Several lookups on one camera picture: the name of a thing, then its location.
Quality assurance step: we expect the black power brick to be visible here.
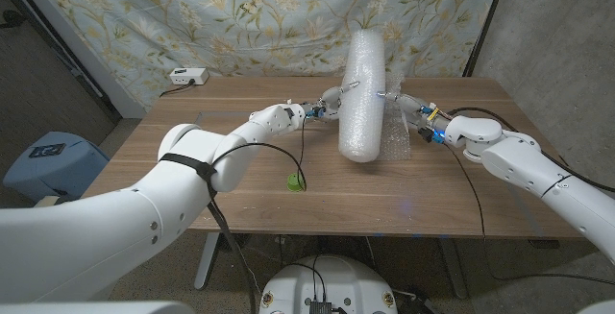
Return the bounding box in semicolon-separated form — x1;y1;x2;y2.
396;290;436;314

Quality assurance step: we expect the green bottle cap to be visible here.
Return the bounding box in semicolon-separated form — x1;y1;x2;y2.
286;172;306;193

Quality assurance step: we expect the grey corner post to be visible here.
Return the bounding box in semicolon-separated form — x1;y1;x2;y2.
7;0;148;119

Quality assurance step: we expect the black power strip cable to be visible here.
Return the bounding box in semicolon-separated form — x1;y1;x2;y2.
160;79;196;98

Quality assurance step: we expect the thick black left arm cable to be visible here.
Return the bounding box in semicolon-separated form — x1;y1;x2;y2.
206;179;260;314

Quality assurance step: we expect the black backdrop stand pole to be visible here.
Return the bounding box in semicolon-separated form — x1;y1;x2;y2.
461;0;511;79

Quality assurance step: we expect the white domed robot base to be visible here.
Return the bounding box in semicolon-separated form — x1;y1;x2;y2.
258;254;399;314

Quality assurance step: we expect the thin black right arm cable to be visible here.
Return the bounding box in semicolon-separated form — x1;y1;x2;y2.
442;141;615;286

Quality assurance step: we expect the white robot torso edge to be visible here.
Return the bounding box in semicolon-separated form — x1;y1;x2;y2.
0;301;196;314

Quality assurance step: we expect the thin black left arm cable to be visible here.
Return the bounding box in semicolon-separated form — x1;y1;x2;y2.
209;114;308;193

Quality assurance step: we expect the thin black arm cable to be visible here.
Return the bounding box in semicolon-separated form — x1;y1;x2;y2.
209;114;308;193
442;141;615;286

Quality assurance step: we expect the white and yellow pad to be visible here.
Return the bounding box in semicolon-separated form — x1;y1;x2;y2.
33;194;68;208

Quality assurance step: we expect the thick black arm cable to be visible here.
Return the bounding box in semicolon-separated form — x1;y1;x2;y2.
206;179;260;314
448;106;615;194

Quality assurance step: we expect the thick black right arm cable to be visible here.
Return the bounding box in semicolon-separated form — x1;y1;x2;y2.
448;106;615;194

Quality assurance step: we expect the clear bubble wrap roll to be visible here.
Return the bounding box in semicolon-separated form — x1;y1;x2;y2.
337;29;413;164

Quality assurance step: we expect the grey table leg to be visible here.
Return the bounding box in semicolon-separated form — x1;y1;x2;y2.
437;236;470;301

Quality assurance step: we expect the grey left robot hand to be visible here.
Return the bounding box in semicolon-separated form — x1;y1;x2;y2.
319;81;361;123

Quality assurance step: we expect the white power strip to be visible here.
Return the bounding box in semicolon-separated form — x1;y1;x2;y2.
169;67;210;86

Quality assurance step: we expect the floral printed backdrop cloth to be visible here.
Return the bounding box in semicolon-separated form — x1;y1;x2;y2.
26;0;508;111

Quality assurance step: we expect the black wall fixture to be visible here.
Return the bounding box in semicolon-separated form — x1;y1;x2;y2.
0;10;28;31

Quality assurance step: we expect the white table leg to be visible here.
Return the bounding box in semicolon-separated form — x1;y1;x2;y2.
193;231;222;291

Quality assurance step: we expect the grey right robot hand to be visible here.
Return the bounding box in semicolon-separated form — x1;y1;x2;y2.
376;90;451;135

